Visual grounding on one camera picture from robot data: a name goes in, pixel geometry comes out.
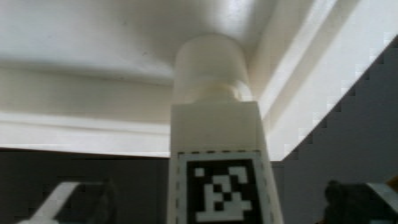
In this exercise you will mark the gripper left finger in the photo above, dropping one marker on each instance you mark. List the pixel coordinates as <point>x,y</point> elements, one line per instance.
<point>81,204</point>

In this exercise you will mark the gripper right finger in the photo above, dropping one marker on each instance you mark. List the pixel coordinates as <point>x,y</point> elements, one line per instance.
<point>362,203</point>

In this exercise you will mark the white leg with tag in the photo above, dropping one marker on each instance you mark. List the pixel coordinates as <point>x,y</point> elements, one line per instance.
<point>223,191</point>

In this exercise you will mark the white square tabletop part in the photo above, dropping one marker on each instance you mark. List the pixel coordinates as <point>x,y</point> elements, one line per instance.
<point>88,52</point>

